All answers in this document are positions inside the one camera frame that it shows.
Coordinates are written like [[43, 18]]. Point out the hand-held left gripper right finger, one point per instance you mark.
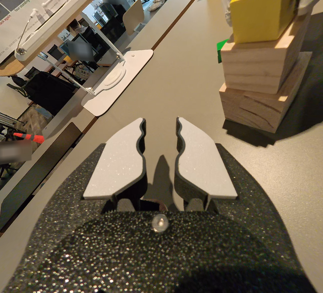
[[201, 164]]

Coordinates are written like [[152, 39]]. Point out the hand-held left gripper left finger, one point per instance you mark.
[[113, 166]]

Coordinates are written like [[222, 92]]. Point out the yellow cube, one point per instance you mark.
[[257, 17]]

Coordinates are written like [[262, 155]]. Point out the green cube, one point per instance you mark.
[[222, 50]]

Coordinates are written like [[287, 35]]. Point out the white crumpled bag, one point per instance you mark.
[[157, 2]]

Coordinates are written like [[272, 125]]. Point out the dark-grained wooden cube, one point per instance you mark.
[[249, 111]]

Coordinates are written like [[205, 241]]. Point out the black table panel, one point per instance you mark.
[[37, 166]]

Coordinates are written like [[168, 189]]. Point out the plain pale wooden cube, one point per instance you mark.
[[252, 68]]

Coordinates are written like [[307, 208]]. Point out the red black striped pole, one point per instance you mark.
[[29, 137]]

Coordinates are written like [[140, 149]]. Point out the white desk lamp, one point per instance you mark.
[[121, 76]]

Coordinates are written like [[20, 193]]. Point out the beige chair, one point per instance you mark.
[[133, 17]]

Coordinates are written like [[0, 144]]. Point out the black cloth cover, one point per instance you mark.
[[50, 91]]

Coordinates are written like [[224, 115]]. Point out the black office chair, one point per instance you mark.
[[17, 87]]

